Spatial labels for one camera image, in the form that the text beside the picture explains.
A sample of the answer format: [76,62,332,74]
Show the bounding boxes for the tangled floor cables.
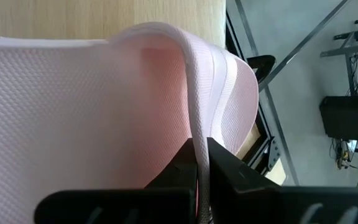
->
[329,138,358,174]

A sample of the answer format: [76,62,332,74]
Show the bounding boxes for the pink slide sandal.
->
[0,21,260,224]

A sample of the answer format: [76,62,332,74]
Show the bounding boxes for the black aluminium table frame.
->
[225,11,282,177]

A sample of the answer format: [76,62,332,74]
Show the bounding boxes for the black computer case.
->
[318,95,358,144]

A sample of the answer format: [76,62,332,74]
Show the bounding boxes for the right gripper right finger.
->
[206,136,358,224]

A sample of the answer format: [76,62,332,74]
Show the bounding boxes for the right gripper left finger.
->
[34,138,198,224]

